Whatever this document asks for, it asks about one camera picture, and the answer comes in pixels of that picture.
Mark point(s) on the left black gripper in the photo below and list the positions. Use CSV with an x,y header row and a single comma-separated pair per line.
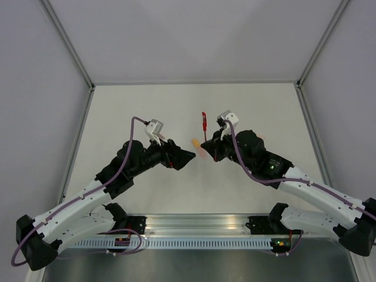
x,y
173,155

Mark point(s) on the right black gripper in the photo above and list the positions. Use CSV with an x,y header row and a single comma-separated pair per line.
x,y
214,146

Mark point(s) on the red thin pen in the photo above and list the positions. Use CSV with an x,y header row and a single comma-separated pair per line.
x,y
204,125

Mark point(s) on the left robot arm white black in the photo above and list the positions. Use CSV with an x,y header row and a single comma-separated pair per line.
x,y
93,210

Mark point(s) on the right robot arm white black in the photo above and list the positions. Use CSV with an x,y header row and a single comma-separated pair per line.
x,y
279,173

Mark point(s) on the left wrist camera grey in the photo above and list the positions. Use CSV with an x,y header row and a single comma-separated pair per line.
x,y
153,129

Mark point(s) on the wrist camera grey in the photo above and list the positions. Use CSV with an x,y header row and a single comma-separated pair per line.
x,y
226,120
153,129

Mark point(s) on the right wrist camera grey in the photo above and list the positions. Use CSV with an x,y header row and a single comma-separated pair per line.
x,y
226,120

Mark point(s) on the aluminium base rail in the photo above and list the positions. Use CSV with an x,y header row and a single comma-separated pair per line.
x,y
194,224

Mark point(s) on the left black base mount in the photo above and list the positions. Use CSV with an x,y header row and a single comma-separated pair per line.
x,y
137,223

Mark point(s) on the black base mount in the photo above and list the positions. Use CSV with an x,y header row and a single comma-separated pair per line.
x,y
260,225
137,223

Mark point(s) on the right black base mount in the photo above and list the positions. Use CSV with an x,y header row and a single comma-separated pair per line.
x,y
260,225

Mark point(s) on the white slotted cable duct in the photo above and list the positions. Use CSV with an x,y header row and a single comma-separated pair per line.
x,y
175,243

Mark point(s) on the aluminium frame left post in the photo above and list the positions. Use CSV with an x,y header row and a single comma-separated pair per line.
x,y
50,12

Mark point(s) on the aluminium frame post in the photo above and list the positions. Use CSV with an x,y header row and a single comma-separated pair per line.
x,y
50,12
336,17

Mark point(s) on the aluminium frame right post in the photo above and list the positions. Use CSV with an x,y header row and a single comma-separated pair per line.
x,y
336,17

